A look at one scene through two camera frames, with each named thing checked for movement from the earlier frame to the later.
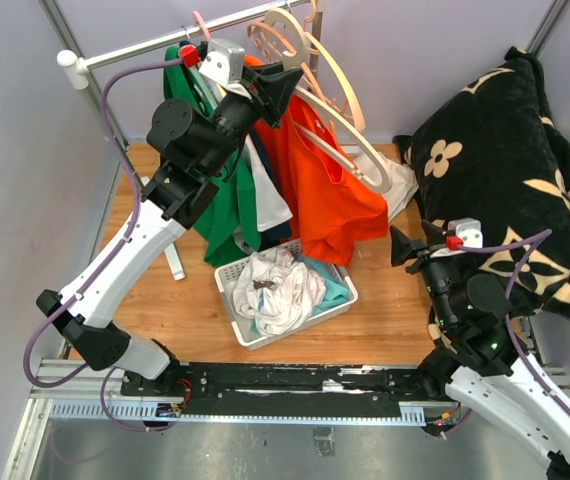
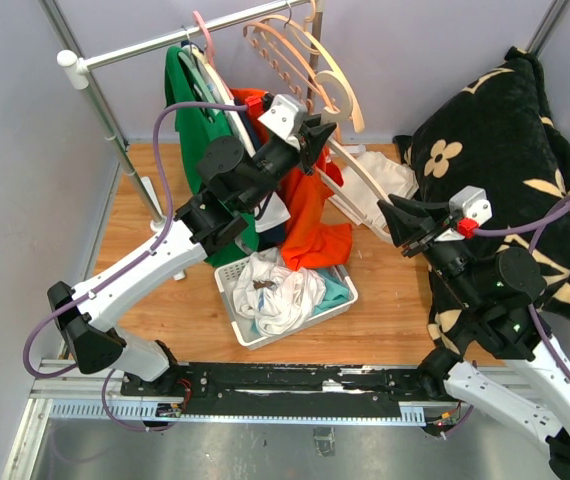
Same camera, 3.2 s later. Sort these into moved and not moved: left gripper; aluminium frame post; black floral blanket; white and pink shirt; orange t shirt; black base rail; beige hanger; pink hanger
Moved: left gripper; beige hanger; orange t shirt
Not moved: white and pink shirt; black base rail; aluminium frame post; pink hanger; black floral blanket
